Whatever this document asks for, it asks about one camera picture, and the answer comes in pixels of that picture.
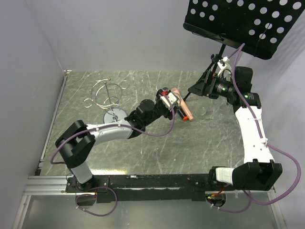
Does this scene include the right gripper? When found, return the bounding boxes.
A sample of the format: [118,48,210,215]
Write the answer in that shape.
[188,71,237,100]

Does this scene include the chrome wine glass rack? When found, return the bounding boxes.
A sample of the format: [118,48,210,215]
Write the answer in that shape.
[83,74,129,124]

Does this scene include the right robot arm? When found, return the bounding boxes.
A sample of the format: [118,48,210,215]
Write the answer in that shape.
[188,67,283,191]

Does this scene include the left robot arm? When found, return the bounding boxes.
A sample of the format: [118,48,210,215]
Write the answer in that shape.
[55,91,179,192]

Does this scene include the pink microphone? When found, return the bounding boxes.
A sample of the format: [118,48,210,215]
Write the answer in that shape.
[171,87,193,121]

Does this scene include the black microphone orange end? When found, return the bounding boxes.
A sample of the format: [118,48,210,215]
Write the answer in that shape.
[177,108,188,121]

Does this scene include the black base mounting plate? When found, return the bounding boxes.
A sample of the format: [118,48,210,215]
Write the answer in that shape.
[65,174,234,203]

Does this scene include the black perforated music stand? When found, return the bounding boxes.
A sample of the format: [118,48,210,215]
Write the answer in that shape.
[183,0,303,102]

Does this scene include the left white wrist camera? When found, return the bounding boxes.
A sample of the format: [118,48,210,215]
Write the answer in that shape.
[160,91,178,109]

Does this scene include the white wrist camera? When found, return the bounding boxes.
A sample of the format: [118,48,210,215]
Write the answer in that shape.
[160,91,178,109]
[217,56,232,78]

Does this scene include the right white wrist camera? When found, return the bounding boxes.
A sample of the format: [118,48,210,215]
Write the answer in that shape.
[217,56,232,78]

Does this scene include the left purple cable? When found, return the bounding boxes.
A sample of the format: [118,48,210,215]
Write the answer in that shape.
[50,95,179,217]

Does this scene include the aluminium frame rail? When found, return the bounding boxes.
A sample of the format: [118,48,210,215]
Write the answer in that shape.
[23,173,277,196]

